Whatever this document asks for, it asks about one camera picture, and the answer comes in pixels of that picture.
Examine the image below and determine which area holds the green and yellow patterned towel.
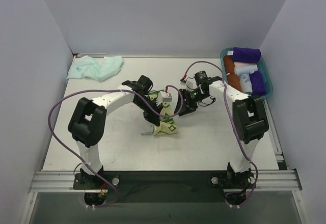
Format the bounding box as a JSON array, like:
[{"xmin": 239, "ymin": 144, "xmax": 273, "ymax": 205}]
[{"xmin": 147, "ymin": 90, "xmax": 178, "ymax": 136}]

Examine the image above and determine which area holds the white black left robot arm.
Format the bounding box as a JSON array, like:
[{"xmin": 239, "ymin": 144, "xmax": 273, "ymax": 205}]
[{"xmin": 68, "ymin": 75, "xmax": 161, "ymax": 189}]

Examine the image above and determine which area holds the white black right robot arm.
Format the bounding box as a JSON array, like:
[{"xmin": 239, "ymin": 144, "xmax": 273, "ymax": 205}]
[{"xmin": 174, "ymin": 71, "xmax": 269, "ymax": 188}]

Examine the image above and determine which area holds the orange brown rolled towel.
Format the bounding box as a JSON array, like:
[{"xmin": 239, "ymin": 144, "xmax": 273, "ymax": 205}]
[{"xmin": 223, "ymin": 55, "xmax": 242, "ymax": 92}]

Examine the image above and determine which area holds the pink rolled towel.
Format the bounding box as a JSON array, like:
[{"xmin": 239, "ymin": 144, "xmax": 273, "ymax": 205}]
[{"xmin": 234, "ymin": 62, "xmax": 258, "ymax": 73}]

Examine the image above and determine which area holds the white blue rolled towel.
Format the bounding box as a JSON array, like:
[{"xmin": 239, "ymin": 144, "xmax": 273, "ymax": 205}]
[{"xmin": 235, "ymin": 71, "xmax": 253, "ymax": 94}]

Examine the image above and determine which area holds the purple rolled towel top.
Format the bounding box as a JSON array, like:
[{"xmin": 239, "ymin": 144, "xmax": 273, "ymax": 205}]
[{"xmin": 232, "ymin": 47, "xmax": 261, "ymax": 64}]

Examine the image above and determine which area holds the purple rolled towel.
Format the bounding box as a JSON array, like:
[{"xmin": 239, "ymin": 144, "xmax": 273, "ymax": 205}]
[
  {"xmin": 250, "ymin": 71, "xmax": 267, "ymax": 96},
  {"xmin": 232, "ymin": 47, "xmax": 261, "ymax": 64}
]

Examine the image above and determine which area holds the purple rolled towel right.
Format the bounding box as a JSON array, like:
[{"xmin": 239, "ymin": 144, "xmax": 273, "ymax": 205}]
[{"xmin": 250, "ymin": 71, "xmax": 267, "ymax": 96}]

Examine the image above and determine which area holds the teal plastic basket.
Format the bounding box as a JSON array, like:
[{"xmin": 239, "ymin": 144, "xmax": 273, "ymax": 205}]
[{"xmin": 220, "ymin": 47, "xmax": 273, "ymax": 99}]

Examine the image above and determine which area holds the light mint crumpled towel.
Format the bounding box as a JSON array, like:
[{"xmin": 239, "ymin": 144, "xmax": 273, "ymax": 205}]
[{"xmin": 66, "ymin": 55, "xmax": 124, "ymax": 82}]

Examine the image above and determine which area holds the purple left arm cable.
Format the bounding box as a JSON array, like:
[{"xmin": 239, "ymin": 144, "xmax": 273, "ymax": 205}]
[{"xmin": 48, "ymin": 85, "xmax": 184, "ymax": 207}]

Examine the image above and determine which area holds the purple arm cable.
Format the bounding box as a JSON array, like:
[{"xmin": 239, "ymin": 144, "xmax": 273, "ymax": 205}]
[
  {"xmin": 179, "ymin": 61, "xmax": 260, "ymax": 207},
  {"xmin": 48, "ymin": 85, "xmax": 184, "ymax": 207}
]

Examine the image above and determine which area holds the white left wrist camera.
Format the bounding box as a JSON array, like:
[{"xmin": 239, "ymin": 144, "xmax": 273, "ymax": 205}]
[{"xmin": 156, "ymin": 91, "xmax": 172, "ymax": 106}]

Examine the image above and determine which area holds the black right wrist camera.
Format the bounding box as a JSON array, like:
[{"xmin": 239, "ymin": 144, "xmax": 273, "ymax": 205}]
[{"xmin": 194, "ymin": 71, "xmax": 208, "ymax": 86}]

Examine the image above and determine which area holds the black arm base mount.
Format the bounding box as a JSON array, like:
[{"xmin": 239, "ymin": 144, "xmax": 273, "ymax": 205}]
[{"xmin": 72, "ymin": 170, "xmax": 256, "ymax": 206}]

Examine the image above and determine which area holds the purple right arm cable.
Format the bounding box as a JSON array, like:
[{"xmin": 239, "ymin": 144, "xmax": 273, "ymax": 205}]
[{"xmin": 179, "ymin": 61, "xmax": 260, "ymax": 207}]

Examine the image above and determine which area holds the aluminium frame rail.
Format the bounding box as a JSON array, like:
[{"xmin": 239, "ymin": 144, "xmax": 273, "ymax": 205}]
[{"xmin": 29, "ymin": 170, "xmax": 302, "ymax": 192}]

